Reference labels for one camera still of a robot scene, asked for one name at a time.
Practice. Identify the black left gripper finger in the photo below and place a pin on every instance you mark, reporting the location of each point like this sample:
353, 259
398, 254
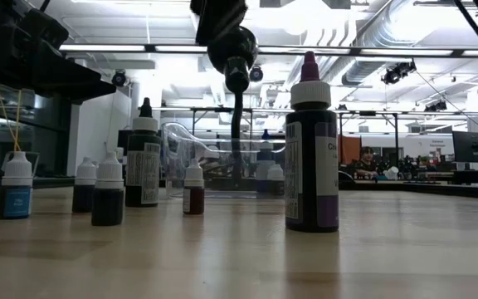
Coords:
81, 93
81, 76

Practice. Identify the large black-tipped coloring bottle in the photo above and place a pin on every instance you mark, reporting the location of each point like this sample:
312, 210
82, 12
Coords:
141, 174

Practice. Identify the small dark dropper bottle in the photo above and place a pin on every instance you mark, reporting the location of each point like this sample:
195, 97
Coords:
108, 207
82, 195

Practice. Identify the small blue-label dropper bottle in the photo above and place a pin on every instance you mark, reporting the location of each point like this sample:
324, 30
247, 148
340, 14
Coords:
15, 203

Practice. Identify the small maroon dropper bottle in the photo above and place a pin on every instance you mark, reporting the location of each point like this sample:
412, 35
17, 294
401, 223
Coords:
193, 199

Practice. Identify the large blue food coloring bottle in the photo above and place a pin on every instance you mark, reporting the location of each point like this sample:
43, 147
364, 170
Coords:
265, 164

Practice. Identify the large purple food coloring bottle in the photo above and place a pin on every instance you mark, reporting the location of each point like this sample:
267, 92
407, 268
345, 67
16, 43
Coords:
311, 174

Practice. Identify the linear ceiling light row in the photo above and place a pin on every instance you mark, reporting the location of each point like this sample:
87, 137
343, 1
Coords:
102, 47

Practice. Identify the black gooseneck desk lamp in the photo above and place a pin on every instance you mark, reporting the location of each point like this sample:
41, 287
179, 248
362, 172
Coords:
232, 58

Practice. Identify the black computer monitor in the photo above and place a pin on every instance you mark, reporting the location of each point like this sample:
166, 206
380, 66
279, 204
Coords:
471, 146
121, 141

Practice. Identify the clear plastic bin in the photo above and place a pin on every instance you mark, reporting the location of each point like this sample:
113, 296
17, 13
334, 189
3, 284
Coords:
172, 166

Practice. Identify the orange partition panel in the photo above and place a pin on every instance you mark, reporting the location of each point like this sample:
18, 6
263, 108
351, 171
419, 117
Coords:
349, 149

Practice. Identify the black ceiling spotlight cluster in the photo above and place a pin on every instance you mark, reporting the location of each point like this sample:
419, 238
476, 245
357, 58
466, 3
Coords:
396, 72

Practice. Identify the person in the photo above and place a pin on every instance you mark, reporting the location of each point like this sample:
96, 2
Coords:
365, 160

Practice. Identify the white round object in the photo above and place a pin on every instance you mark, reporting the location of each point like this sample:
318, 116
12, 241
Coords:
391, 172

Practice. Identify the black desk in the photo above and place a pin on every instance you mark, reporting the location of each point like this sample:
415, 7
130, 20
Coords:
475, 176

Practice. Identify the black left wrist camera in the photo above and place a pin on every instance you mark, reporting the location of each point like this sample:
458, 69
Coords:
44, 27

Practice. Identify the silver ceiling air duct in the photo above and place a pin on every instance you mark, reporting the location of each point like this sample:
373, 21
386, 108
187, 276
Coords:
361, 68

